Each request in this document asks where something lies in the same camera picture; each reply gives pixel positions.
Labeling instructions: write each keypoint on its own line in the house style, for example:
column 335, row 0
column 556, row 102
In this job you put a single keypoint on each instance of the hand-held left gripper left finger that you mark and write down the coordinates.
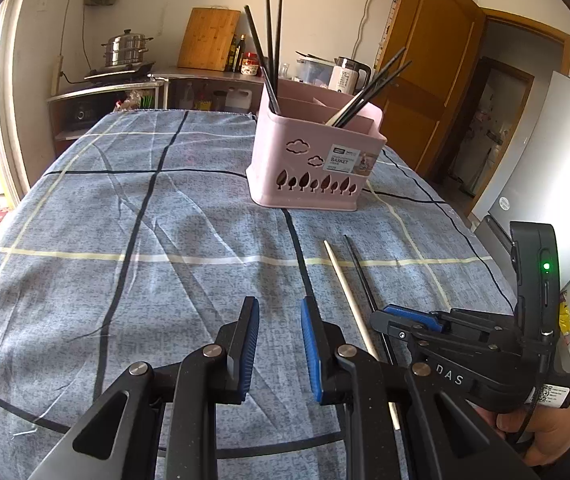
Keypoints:
column 250, row 345

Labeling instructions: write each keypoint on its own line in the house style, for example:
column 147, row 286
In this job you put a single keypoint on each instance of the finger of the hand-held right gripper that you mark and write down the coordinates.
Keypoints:
column 410, row 316
column 395, row 327

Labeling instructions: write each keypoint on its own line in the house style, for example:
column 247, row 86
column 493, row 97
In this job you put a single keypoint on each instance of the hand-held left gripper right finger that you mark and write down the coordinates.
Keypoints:
column 310, row 350

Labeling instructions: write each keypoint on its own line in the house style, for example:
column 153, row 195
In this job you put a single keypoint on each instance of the black chopstick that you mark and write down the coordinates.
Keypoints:
column 375, row 82
column 365, row 100
column 270, row 45
column 278, row 40
column 361, row 275
column 260, row 57
column 380, row 93

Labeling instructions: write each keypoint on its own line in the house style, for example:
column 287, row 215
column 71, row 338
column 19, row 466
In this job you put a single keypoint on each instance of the pink plastic basket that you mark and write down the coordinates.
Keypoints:
column 275, row 155

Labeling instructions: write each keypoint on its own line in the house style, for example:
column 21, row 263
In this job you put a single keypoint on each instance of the person's right hand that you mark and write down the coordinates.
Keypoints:
column 550, row 435

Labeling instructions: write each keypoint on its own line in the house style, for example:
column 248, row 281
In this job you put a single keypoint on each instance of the yellow packet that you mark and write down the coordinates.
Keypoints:
column 566, row 322

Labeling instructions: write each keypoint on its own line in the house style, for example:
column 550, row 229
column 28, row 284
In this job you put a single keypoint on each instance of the white refrigerator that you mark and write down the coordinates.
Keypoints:
column 540, row 160

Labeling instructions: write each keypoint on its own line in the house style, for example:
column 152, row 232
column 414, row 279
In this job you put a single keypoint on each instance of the blue plaid tablecloth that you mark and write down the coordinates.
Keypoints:
column 115, row 210

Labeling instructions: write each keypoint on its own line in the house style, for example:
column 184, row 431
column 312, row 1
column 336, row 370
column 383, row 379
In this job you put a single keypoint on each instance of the white plastic jug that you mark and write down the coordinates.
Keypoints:
column 238, row 101

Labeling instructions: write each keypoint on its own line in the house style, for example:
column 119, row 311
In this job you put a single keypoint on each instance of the white electric kettle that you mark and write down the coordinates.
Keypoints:
column 345, row 77

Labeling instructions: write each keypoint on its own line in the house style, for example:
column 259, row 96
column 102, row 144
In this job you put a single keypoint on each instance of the wooden door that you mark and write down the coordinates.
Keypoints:
column 430, row 60

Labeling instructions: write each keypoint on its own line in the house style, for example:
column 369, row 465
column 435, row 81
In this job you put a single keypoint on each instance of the clear glass cup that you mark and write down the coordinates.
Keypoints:
column 285, row 70

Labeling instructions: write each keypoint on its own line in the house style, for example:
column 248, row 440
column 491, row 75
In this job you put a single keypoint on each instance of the grey kitchen counter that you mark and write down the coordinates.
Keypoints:
column 190, row 74

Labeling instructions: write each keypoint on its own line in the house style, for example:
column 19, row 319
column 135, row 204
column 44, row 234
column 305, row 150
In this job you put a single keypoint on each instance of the red jar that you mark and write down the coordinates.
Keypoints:
column 250, row 64

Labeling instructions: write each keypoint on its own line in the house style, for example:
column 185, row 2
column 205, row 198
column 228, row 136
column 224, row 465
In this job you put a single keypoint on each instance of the dark sauce bottle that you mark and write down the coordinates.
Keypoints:
column 235, row 55

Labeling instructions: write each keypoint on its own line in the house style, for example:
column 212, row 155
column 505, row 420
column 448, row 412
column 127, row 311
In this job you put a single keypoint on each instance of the black induction stove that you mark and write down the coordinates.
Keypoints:
column 120, row 72

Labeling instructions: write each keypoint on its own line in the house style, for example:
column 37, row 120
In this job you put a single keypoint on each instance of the bamboo cutting board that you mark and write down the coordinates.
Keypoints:
column 207, row 40

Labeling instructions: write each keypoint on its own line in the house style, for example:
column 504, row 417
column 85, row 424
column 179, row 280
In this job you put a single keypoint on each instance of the steel steamer pot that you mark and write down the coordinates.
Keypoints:
column 125, row 50

